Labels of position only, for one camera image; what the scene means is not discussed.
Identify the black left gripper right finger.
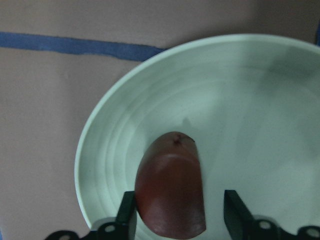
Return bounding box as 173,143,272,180
223,190,254,240

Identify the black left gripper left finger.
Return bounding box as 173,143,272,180
115,191,137,240

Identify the brown bun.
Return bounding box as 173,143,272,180
134,131,207,240

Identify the mint green plate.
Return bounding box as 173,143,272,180
74,34,320,240

